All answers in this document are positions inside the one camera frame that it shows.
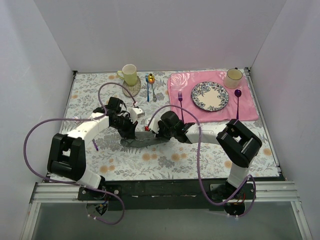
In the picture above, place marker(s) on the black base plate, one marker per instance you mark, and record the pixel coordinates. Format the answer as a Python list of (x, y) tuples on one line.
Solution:
[(159, 194)]

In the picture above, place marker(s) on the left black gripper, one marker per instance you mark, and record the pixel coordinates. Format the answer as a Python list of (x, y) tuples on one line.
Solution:
[(129, 130)]

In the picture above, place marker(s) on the gold spoon purple handle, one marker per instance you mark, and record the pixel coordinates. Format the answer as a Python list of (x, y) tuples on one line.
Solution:
[(95, 145)]

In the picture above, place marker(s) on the purple fork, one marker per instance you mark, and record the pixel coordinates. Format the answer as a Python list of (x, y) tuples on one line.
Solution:
[(180, 99)]

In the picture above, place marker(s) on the cream mug dark rim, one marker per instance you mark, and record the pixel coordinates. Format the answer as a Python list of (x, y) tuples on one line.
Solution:
[(233, 78)]

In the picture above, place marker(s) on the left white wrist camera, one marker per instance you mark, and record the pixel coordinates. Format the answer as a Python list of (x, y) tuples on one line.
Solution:
[(135, 113)]

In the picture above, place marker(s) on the round woven coaster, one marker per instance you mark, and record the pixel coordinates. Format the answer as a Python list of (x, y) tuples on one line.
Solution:
[(133, 89)]

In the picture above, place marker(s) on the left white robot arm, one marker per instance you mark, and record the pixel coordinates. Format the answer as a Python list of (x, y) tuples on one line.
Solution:
[(67, 155)]

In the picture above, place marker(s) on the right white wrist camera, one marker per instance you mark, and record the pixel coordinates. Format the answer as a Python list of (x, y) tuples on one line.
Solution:
[(152, 125)]

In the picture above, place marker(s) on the grey cloth napkin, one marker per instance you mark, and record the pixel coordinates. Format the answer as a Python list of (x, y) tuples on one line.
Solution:
[(143, 139)]

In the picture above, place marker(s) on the pink floral placemat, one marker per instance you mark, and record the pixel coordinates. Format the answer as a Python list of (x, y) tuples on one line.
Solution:
[(185, 81)]

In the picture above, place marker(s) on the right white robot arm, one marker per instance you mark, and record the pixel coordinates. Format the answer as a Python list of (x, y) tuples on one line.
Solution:
[(238, 142)]

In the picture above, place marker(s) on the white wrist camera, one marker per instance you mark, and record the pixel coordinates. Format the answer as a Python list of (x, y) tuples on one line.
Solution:
[(135, 113), (152, 125)]

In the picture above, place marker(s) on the blue floral plate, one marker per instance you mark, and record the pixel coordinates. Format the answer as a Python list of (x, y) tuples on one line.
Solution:
[(210, 96)]

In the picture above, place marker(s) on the yellow-green mug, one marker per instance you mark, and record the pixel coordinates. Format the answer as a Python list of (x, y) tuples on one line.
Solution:
[(128, 74)]

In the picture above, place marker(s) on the gold bowl spoon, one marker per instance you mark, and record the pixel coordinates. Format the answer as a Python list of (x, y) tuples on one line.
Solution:
[(151, 80)]

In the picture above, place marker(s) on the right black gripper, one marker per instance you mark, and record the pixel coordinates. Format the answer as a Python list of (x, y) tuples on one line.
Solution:
[(161, 133)]

